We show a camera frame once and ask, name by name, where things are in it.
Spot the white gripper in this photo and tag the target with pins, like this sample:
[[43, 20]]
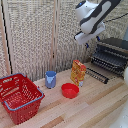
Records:
[[90, 34]]

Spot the metal oven tray rack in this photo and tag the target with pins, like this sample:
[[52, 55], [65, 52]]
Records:
[[110, 61]]

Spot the blue cup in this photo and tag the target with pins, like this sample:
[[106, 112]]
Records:
[[50, 80]]

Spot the black toaster oven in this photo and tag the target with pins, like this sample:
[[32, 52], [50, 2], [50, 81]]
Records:
[[115, 46]]

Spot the black oven door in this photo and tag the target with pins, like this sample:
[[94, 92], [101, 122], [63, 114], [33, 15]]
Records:
[[97, 75]]

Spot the woven folding screen panel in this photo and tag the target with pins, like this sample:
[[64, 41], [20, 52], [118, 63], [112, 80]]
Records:
[[116, 28], [30, 40], [68, 43]]

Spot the orange yellow food box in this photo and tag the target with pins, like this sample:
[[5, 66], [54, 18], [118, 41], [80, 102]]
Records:
[[78, 73]]

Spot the red bowl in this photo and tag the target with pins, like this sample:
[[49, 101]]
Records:
[[70, 90]]

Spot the red plastic shopping basket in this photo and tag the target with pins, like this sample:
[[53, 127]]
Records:
[[20, 98]]

